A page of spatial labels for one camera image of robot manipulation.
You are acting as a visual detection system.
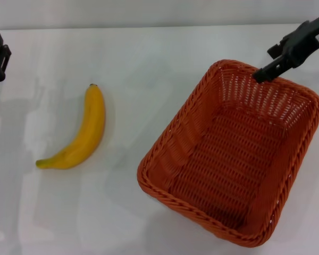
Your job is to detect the orange woven rectangular basket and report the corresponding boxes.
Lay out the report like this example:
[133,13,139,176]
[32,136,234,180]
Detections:
[137,59,319,248]

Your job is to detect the yellow banana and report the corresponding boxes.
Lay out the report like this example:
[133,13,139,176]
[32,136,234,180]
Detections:
[36,83,106,170]

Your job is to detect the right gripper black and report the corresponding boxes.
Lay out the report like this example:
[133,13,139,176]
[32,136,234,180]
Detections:
[253,10,319,83]

